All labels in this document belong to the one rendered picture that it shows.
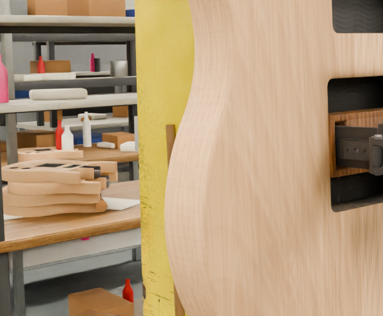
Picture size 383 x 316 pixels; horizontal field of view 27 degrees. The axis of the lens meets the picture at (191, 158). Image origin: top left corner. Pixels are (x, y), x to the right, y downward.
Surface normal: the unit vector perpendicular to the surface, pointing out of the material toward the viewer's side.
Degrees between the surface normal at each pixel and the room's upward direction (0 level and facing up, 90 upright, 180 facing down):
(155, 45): 90
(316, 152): 88
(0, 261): 90
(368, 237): 88
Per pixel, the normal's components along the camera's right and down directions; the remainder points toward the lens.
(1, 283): 0.63, 0.09
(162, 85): -0.77, 0.10
